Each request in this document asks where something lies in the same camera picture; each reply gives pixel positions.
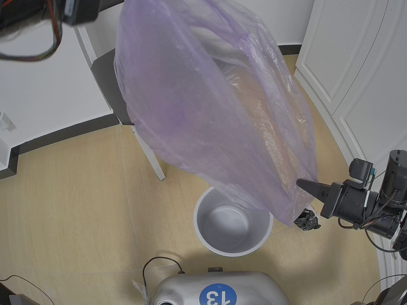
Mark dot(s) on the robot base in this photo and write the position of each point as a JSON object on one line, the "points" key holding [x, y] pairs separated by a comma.
{"points": [[190, 289]]}

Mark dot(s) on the white trash bin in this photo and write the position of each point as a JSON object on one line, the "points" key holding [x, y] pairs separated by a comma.
{"points": [[203, 224]]}

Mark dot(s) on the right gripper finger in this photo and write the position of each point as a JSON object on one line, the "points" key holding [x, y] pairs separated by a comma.
{"points": [[314, 188]]}

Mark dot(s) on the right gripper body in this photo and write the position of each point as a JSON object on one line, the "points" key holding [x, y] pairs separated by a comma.
{"points": [[348, 203]]}

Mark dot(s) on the crumpled black plastic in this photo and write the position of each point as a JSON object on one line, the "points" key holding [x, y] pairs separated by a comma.
{"points": [[307, 221]]}

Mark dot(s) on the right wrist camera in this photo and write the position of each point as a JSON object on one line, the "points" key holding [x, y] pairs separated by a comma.
{"points": [[361, 170]]}

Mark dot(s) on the white chair with grey seat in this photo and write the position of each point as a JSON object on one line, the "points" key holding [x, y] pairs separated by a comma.
{"points": [[106, 84]]}

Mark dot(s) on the purple plastic bag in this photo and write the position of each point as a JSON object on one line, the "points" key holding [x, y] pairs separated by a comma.
{"points": [[190, 106]]}

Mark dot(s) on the white wall socket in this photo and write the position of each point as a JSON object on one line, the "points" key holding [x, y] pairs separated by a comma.
{"points": [[6, 121]]}

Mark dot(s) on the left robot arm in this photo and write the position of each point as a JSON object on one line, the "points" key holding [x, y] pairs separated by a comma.
{"points": [[81, 2]]}

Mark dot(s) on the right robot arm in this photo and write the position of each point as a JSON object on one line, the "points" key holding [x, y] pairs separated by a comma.
{"points": [[392, 183]]}

